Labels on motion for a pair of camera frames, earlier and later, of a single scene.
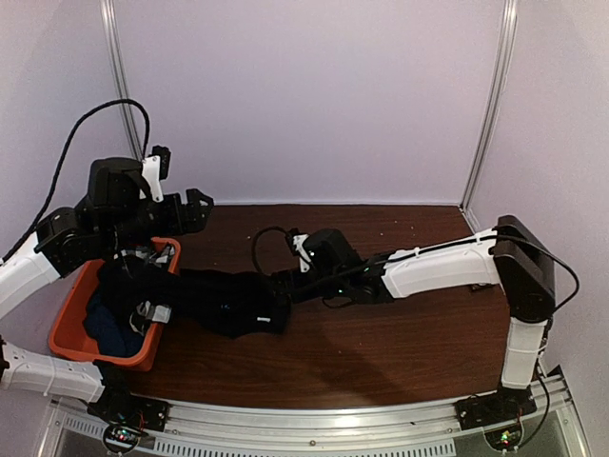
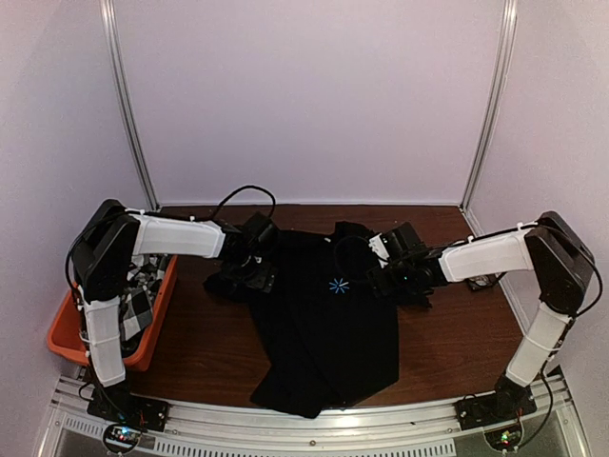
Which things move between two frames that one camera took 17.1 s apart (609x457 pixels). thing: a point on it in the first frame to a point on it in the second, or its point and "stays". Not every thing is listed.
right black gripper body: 331,285 to 388,286
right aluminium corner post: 495,100 stays
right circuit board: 504,439 stays
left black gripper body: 130,226 to 248,274
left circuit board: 120,438 stays
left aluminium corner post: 118,70 stays
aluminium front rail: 559,427 stays
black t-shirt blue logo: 227,303 to 324,337
